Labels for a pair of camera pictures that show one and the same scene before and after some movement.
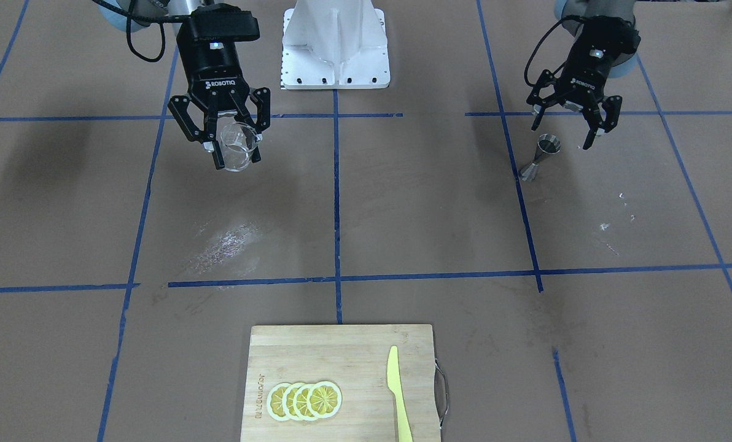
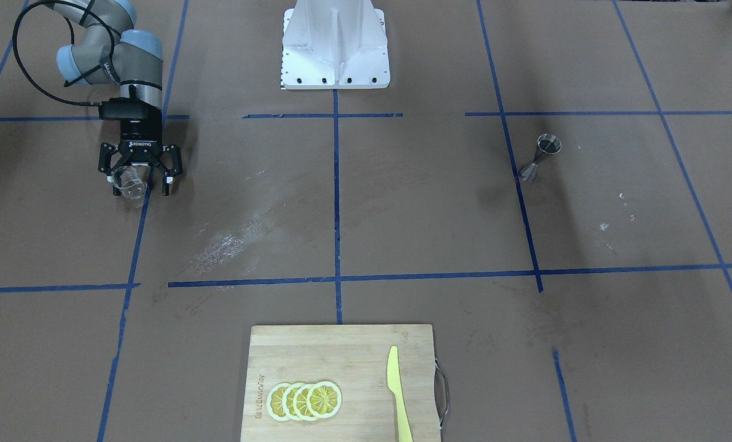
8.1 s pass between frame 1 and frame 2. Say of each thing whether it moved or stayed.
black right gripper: moved
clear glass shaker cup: moved
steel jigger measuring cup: stayed
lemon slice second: stayed
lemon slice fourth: stayed
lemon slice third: stayed
